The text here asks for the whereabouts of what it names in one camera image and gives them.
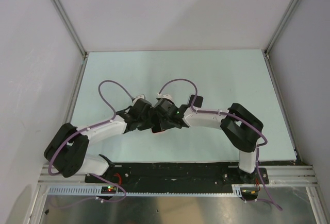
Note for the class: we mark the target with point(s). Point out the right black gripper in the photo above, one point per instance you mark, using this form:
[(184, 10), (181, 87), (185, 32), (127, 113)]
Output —
[(164, 125)]

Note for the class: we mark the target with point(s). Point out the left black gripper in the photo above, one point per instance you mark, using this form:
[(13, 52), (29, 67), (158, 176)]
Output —
[(148, 124)]

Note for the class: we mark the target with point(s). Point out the black phone purple edge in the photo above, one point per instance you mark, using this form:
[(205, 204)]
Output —
[(157, 128)]

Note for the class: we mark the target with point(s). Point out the black phone teal edge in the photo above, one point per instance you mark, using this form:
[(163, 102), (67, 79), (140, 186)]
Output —
[(196, 101)]

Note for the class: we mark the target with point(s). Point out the pink phone case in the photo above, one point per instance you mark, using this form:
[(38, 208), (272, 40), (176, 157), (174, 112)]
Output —
[(155, 131)]

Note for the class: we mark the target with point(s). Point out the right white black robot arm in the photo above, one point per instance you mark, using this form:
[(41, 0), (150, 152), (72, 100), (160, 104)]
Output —
[(240, 126)]

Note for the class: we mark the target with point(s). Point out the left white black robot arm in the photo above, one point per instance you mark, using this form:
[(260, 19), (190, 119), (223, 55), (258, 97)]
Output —
[(67, 151)]

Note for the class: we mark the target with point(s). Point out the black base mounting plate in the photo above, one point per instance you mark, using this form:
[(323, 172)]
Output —
[(182, 178)]

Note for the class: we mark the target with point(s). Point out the left small circuit board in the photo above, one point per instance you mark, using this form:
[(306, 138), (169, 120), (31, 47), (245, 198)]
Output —
[(108, 189)]

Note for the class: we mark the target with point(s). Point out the small circuit board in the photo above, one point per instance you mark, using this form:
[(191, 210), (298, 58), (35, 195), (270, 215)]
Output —
[(108, 189), (249, 194)]

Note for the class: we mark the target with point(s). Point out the right small circuit board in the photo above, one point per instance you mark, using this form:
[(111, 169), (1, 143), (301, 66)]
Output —
[(249, 194)]

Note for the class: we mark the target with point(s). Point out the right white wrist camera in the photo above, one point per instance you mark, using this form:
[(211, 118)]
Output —
[(165, 96)]

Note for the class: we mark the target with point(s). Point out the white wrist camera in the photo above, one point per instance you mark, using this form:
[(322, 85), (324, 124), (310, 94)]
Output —
[(165, 96), (142, 96)]

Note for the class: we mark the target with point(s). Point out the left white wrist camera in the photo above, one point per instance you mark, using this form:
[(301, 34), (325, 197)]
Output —
[(142, 96)]

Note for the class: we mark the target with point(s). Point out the white slotted cable duct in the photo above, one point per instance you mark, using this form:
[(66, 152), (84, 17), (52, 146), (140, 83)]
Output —
[(96, 191)]

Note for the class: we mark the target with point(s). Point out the left aluminium frame post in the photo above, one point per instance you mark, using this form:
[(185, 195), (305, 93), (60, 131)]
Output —
[(69, 27)]

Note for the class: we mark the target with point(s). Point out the aluminium frame post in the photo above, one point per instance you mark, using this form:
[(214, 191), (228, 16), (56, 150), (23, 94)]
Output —
[(69, 27), (285, 19)]

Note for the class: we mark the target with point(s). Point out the right aluminium frame post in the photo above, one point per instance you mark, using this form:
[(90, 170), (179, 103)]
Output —
[(285, 19)]

